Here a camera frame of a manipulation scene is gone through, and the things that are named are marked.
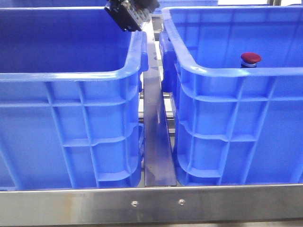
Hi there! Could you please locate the red mushroom push button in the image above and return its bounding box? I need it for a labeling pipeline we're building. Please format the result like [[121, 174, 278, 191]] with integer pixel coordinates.
[[241, 52, 262, 68]]

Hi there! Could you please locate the blue crate rear right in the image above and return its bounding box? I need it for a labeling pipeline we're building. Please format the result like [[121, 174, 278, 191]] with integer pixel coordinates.
[[153, 0, 218, 15]]

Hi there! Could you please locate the large blue crate left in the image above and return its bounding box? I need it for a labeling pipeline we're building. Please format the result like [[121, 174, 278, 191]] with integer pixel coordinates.
[[0, 7, 149, 191]]

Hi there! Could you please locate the grey metal divider bar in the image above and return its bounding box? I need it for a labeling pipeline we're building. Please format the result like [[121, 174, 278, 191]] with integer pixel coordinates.
[[143, 20, 177, 187]]

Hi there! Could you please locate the blue crate rear left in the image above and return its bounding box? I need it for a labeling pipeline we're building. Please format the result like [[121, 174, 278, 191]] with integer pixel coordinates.
[[0, 0, 107, 8]]

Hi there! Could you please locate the yellow mushroom push button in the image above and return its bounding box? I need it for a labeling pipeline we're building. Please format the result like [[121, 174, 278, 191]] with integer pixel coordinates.
[[104, 0, 160, 32]]

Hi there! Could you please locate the large blue crate right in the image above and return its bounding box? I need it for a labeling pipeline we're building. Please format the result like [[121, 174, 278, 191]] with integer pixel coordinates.
[[160, 6, 303, 185]]

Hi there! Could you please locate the steel front rail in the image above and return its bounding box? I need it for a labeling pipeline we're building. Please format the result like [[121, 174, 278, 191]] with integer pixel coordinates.
[[0, 184, 303, 226]]

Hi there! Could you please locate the large blue crate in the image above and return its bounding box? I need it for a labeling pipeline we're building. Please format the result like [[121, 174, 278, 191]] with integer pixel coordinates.
[[0, 7, 149, 191], [160, 6, 303, 185]]

